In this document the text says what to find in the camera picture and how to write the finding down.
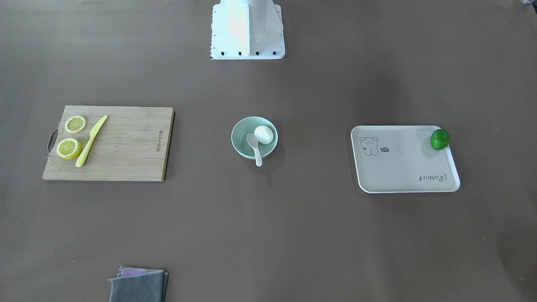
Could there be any white ceramic spoon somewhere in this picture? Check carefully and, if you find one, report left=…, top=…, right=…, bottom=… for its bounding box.
left=247, top=133, right=262, bottom=167

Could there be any pale green bowl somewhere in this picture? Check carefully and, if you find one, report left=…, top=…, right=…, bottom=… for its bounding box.
left=231, top=116, right=279, bottom=160

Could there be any white rectangular tray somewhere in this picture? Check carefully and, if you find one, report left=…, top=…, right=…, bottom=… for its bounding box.
left=350, top=125, right=460, bottom=193

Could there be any bamboo cutting board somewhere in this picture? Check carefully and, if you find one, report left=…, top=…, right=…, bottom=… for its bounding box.
left=42, top=105, right=175, bottom=182

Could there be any green lime toy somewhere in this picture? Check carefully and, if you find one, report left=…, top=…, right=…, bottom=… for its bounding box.
left=430, top=128, right=450, bottom=151

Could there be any yellow plastic knife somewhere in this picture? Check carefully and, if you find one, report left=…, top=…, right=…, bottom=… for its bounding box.
left=76, top=115, right=108, bottom=167

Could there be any grey folded cloth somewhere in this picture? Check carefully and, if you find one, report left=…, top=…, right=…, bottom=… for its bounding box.
left=109, top=266, right=169, bottom=302

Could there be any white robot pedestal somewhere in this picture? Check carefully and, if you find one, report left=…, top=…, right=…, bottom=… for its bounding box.
left=210, top=0, right=286, bottom=60

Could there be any lemon half near handle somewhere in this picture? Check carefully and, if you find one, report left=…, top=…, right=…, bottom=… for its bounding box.
left=56, top=138, right=83, bottom=160

